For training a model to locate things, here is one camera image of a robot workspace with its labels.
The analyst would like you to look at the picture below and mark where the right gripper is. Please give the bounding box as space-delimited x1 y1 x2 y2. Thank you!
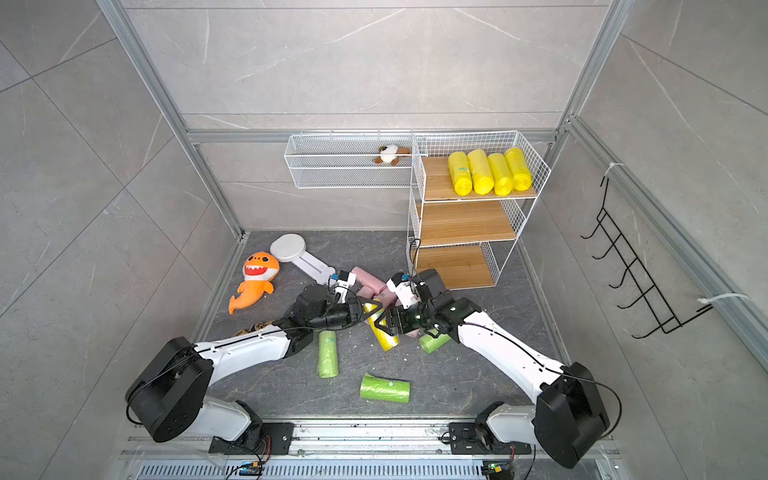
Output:
374 300 436 336

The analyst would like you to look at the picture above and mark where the yellow roll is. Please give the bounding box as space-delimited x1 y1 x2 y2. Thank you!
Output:
504 147 533 191
366 319 400 351
448 151 473 197
467 149 495 196

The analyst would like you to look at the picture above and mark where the pink roll top angled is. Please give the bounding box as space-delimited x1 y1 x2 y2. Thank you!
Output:
351 267 388 294

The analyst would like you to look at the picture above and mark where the yellow roll horizontal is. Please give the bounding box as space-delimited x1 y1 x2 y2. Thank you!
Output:
487 153 514 197

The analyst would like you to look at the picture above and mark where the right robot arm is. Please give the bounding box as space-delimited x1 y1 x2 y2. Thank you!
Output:
374 269 611 468

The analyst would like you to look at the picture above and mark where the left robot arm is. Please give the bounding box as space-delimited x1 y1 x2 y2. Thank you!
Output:
125 285 384 451

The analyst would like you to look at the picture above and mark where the green roll right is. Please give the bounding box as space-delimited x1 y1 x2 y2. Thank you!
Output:
419 330 452 354

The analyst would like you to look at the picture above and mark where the green roll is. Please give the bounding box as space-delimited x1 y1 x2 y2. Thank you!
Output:
359 373 410 403
419 330 452 354
317 331 339 379

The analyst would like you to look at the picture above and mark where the green roll lower left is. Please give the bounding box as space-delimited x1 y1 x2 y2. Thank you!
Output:
317 331 339 379

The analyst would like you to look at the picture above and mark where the green roll bottom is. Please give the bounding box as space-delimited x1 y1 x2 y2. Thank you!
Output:
359 373 410 403

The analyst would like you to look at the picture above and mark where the white folding stand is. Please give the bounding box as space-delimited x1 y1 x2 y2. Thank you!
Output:
270 233 335 285

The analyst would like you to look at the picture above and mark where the orange shark plush toy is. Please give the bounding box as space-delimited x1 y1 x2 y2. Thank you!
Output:
228 251 280 315

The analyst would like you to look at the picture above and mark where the tiger striped small toy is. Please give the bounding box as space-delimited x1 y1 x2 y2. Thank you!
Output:
234 323 270 337

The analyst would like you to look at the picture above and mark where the brown white plush puppy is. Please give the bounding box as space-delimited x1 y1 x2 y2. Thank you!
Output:
373 144 412 166

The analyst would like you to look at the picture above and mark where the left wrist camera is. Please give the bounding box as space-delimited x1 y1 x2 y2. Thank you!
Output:
329 270 357 303

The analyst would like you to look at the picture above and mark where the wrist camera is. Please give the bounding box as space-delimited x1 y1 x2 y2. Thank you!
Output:
386 272 418 309
329 270 357 303

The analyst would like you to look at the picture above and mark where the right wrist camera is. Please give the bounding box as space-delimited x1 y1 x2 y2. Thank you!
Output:
386 272 418 309

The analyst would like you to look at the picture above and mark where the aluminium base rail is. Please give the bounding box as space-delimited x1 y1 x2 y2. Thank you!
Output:
106 418 629 479

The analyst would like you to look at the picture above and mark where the white wall wire basket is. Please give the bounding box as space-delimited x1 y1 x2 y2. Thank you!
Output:
284 131 415 189

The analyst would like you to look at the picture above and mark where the white three-tier wire shelf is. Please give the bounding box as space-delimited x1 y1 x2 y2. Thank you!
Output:
406 130 551 289

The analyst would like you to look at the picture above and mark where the black wall hook rack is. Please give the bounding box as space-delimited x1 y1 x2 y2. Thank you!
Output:
580 177 714 340

